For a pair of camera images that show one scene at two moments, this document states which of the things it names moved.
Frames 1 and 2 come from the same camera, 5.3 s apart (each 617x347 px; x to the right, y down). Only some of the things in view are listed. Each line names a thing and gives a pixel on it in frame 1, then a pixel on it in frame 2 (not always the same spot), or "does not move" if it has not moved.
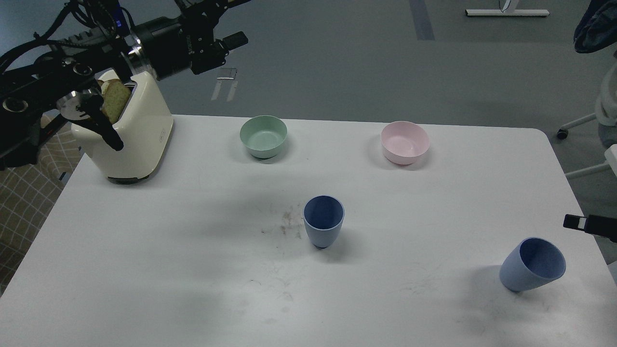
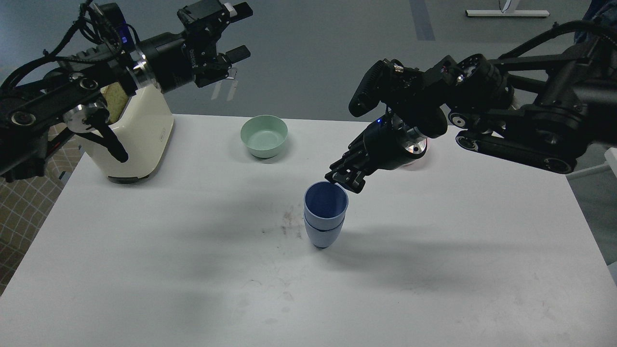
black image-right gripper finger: (604, 227) -> (350, 179)
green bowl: (263, 136) does not move
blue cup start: (535, 261) -> (325, 204)
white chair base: (605, 114) -> (596, 158)
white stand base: (509, 12) does not move
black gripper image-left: (174, 43) -> (176, 59)
